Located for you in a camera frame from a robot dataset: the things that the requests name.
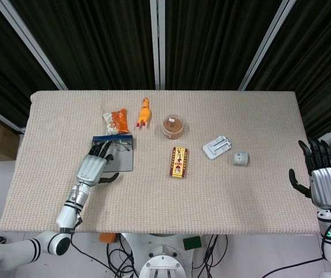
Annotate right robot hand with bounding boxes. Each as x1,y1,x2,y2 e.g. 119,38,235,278
288,138,331,209

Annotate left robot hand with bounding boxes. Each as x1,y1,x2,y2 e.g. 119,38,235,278
76,141,120,186

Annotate wire-rimmed eyeglasses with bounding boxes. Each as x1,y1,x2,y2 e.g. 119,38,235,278
112,140,131,153

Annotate orange white snack packet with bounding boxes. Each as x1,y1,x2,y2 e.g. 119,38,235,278
102,108,130,136

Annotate orange block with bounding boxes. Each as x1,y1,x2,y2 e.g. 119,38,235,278
99,233,117,246

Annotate yellow rubber chicken toy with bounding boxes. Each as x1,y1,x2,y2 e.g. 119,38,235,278
135,97,152,128

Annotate yellow red small carton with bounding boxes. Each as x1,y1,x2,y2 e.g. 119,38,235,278
169,147,190,179

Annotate small white round jar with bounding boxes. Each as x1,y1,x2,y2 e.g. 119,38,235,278
233,151,249,166

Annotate beige woven tablecloth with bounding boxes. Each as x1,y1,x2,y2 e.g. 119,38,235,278
0,90,321,235

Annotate white robot torso base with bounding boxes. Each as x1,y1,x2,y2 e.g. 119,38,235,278
120,233,212,278

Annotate white folding phone stand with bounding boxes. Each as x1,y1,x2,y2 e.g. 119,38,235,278
202,135,234,160

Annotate green block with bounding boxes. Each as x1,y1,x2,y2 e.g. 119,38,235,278
182,236,203,251

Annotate black curtain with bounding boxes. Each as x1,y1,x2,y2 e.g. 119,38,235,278
0,0,331,140

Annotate black cable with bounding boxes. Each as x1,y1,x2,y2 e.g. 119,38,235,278
69,234,139,278
191,234,230,278
269,256,325,278

